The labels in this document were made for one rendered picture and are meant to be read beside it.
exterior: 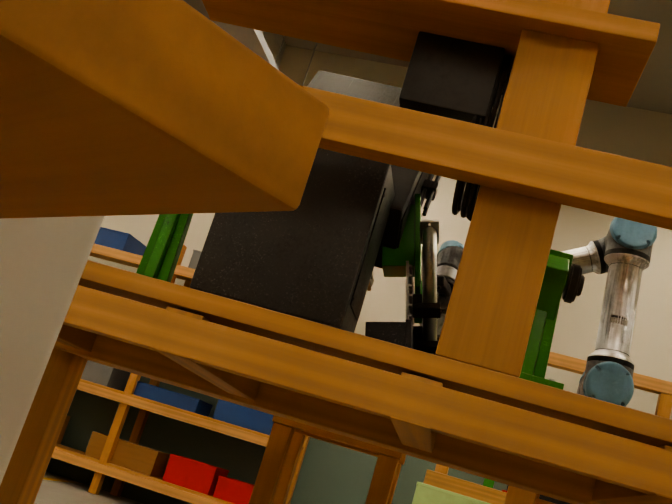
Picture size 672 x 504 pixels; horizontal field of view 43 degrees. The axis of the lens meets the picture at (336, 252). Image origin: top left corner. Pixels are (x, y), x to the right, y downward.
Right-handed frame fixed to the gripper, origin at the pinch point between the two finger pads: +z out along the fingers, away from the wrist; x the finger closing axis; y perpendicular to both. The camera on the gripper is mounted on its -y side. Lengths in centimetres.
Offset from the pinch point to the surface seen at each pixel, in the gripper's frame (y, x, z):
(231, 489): 411, 235, -191
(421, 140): -74, -10, 22
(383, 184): -59, 0, 16
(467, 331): -52, -20, 45
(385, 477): 24.2, 8.5, 26.1
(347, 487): 459, 158, -236
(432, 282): -35.9, -7.5, 17.8
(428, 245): -39.7, -5.7, 10.7
